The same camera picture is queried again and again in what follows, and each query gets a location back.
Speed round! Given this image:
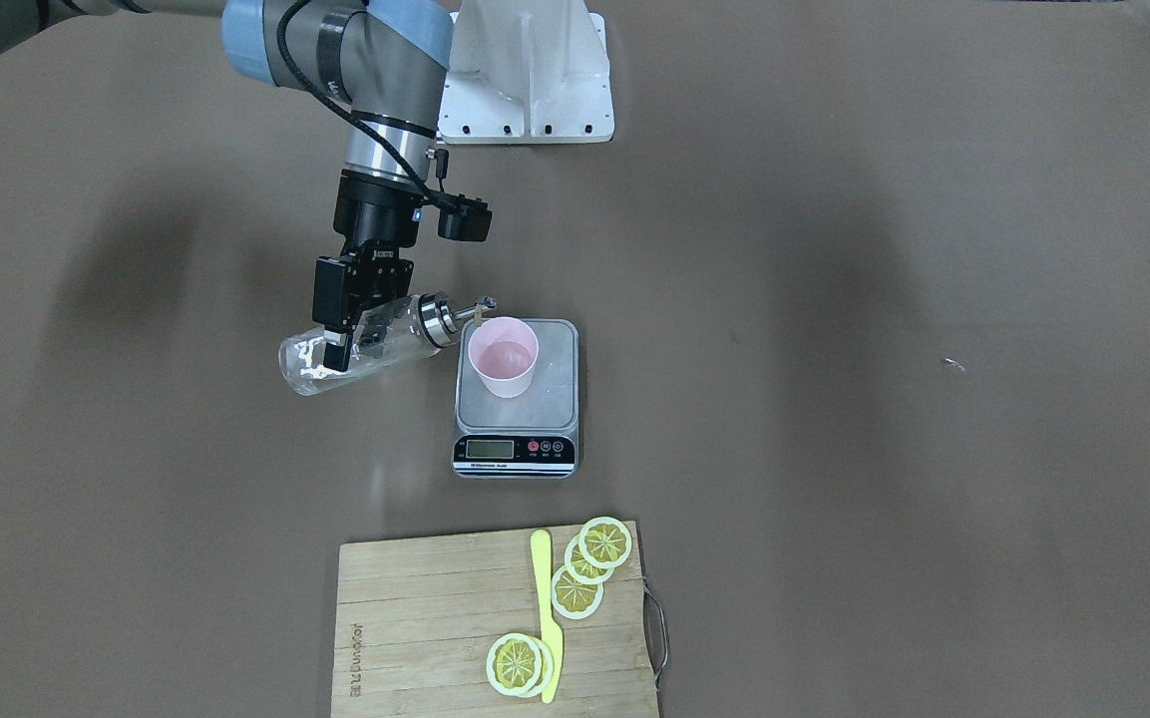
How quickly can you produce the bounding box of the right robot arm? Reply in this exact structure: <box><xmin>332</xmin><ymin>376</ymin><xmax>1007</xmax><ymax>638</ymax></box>
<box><xmin>0</xmin><ymin>1</ymin><xmax>462</xmax><ymax>371</ymax></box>

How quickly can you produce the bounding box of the bamboo cutting board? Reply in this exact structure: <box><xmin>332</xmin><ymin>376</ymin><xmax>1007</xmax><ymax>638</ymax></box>
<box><xmin>329</xmin><ymin>529</ymin><xmax>667</xmax><ymax>717</ymax></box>

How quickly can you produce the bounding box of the lemon slice middle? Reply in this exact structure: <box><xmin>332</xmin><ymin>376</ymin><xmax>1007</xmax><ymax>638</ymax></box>
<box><xmin>564</xmin><ymin>537</ymin><xmax>614</xmax><ymax>585</ymax></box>

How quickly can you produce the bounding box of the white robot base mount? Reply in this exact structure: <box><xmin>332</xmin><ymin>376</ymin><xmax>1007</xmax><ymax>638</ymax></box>
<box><xmin>438</xmin><ymin>1</ymin><xmax>615</xmax><ymax>146</ymax></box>

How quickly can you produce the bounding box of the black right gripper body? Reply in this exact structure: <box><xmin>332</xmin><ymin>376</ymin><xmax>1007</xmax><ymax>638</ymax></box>
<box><xmin>334</xmin><ymin>170</ymin><xmax>424</xmax><ymax>300</ymax></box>

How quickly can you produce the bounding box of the digital kitchen scale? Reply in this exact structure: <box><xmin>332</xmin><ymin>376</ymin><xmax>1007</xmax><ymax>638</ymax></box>
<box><xmin>451</xmin><ymin>318</ymin><xmax>580</xmax><ymax>479</ymax></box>

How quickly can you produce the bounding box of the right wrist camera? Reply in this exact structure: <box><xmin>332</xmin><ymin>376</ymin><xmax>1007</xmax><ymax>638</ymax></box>
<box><xmin>438</xmin><ymin>194</ymin><xmax>493</xmax><ymax>242</ymax></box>

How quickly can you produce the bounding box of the lemon slice front under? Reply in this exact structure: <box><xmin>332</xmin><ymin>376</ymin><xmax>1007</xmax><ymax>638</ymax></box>
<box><xmin>521</xmin><ymin>636</ymin><xmax>555</xmax><ymax>698</ymax></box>

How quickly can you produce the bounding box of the pink plastic cup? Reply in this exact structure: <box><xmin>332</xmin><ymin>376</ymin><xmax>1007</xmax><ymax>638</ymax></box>
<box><xmin>467</xmin><ymin>316</ymin><xmax>541</xmax><ymax>399</ymax></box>

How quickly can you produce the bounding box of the glass sauce bottle metal cap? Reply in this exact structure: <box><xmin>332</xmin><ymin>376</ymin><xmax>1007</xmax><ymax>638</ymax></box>
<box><xmin>278</xmin><ymin>292</ymin><xmax>498</xmax><ymax>397</ymax></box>

